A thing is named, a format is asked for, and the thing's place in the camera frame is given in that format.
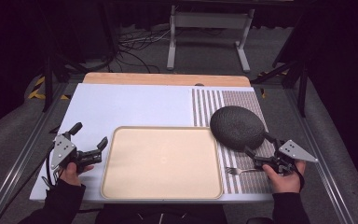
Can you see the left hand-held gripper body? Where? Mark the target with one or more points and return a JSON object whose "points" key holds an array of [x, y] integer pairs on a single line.
{"points": [[62, 150]]}

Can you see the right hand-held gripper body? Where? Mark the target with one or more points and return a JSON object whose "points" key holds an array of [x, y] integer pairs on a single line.
{"points": [[293, 150]]}

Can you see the dark textured oval bowl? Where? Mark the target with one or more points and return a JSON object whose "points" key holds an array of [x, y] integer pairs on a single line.
{"points": [[236, 127]]}

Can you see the person's left hand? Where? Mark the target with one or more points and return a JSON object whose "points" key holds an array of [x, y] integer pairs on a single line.
{"points": [[71, 176]]}

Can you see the person's right hand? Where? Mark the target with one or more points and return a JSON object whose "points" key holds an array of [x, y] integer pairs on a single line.
{"points": [[287, 183]]}

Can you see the silver metal fork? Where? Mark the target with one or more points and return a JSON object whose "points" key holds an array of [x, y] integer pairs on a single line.
{"points": [[240, 170]]}

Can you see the white table board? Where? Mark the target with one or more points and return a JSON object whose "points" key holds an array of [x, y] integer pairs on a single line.
{"points": [[127, 105]]}

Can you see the striped woven placemat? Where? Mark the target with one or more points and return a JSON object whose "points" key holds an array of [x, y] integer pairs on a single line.
{"points": [[245, 99]]}

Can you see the yellow black floor tape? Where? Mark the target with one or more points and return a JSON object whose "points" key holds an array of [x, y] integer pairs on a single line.
{"points": [[38, 91]]}

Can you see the black metal stand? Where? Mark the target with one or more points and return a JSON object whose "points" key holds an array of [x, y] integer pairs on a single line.
{"points": [[295, 73], [51, 74]]}

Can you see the beige rectangular tray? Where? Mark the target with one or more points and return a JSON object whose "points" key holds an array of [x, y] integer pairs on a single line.
{"points": [[161, 163]]}

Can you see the wooden table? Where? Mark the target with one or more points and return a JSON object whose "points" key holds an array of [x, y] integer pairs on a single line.
{"points": [[164, 79]]}

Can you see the person's torso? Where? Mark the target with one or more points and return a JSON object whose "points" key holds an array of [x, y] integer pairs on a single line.
{"points": [[161, 216]]}

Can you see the grey metal stand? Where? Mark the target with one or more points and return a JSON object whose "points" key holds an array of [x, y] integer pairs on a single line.
{"points": [[209, 20]]}

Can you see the aluminium frame rail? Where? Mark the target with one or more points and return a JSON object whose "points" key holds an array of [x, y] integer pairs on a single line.
{"points": [[21, 161], [323, 155]]}

